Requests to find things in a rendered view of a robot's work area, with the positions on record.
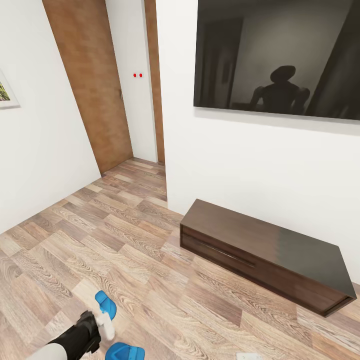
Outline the sandal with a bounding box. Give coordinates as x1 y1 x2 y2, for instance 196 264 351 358
95 290 117 319
105 342 145 360

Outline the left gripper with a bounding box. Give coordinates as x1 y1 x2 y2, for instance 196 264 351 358
77 310 102 354

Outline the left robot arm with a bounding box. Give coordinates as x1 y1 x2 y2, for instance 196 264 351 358
25 310 115 360

